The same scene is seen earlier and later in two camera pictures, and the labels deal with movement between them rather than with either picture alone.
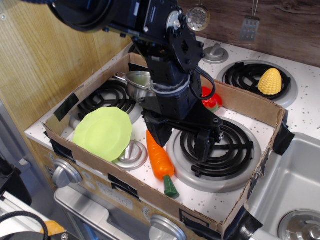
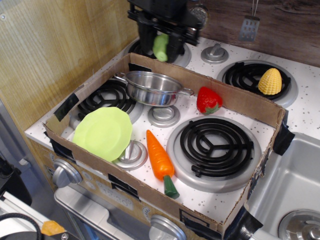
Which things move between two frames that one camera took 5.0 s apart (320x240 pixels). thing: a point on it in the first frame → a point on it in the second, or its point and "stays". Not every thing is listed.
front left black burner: x=111 y=94 stays
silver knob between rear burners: x=215 y=54 stays
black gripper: x=182 y=104 → x=177 y=18
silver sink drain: x=300 y=224 stays
